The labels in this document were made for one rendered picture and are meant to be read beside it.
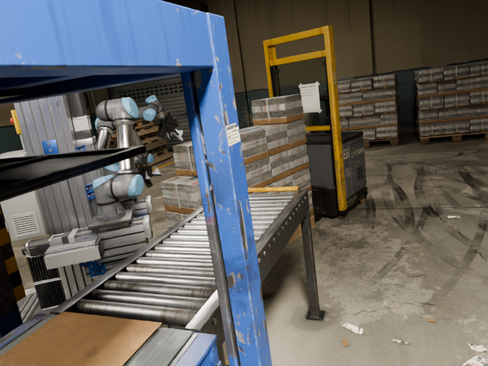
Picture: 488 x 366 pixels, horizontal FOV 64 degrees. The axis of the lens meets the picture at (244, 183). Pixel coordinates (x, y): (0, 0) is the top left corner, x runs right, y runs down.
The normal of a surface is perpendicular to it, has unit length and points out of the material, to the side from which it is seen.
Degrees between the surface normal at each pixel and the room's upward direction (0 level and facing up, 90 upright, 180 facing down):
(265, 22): 90
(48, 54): 90
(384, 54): 90
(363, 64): 90
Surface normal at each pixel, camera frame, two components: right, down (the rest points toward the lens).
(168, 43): 0.92, -0.04
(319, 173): -0.65, 0.26
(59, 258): 0.21, 0.20
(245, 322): -0.36, 0.26
